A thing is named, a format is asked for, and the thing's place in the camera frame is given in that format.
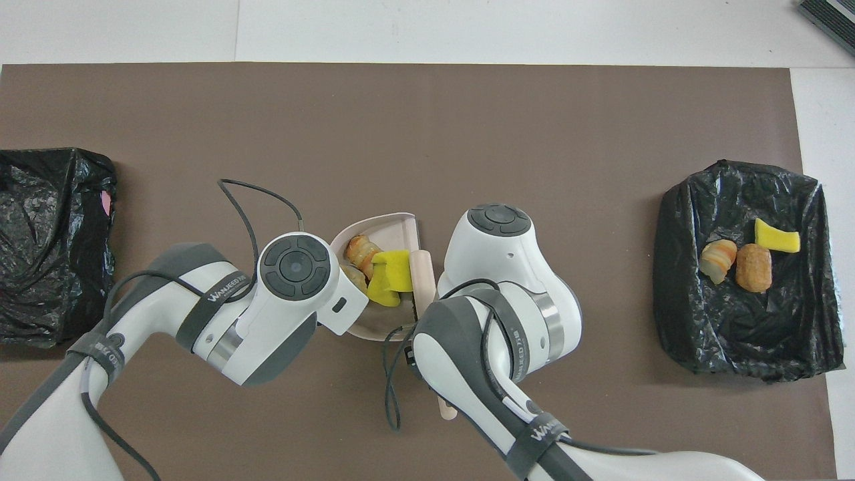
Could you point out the beige plastic dustpan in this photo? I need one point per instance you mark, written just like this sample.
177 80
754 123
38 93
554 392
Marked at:
401 230

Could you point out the beige hand brush black bristles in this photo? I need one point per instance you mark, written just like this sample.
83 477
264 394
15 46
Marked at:
422 274

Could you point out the yellow sponge piece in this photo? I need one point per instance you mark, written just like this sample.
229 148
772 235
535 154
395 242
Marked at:
777 238
382 294
395 267

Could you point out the small striped croissant toy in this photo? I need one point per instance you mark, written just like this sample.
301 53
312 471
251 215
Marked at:
362 252

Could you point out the striped sliced bread toy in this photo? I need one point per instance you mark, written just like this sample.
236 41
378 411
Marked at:
354 278

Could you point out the pale crusty bread toy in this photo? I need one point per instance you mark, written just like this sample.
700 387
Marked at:
718 260

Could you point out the brown bread roll toy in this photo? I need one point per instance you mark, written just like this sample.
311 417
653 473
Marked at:
753 267

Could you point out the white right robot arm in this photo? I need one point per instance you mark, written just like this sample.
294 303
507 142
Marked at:
494 267

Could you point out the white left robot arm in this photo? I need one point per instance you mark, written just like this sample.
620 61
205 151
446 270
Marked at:
294 267

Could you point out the black bag lined bin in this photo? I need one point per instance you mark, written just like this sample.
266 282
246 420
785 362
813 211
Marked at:
741 334

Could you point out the black bag bin pink spot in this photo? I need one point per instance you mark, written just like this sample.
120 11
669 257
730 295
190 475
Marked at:
47 254

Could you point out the brown table mat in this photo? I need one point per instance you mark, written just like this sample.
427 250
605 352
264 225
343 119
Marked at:
427 133

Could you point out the grey ribbed panel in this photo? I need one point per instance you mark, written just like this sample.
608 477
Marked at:
831 13

